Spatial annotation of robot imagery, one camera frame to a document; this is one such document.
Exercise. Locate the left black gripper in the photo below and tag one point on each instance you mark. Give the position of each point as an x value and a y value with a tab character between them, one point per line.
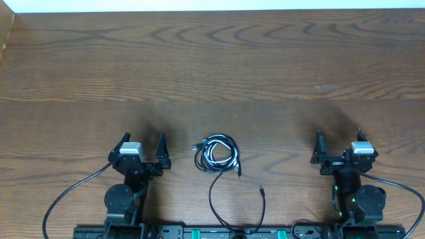
165	161

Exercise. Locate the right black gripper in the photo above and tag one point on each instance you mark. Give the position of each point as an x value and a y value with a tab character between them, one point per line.
333	163

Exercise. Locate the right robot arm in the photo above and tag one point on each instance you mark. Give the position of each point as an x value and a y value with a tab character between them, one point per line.
360	206

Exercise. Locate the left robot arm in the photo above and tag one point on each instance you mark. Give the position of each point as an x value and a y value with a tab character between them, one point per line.
125	201

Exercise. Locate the clear tape residue strip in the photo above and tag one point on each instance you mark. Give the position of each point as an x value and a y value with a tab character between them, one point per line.
327	87

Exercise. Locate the cardboard side panel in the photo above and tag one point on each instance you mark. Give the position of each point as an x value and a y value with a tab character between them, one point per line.
6	22

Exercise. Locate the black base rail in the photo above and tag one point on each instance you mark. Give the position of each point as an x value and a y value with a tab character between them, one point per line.
301	231

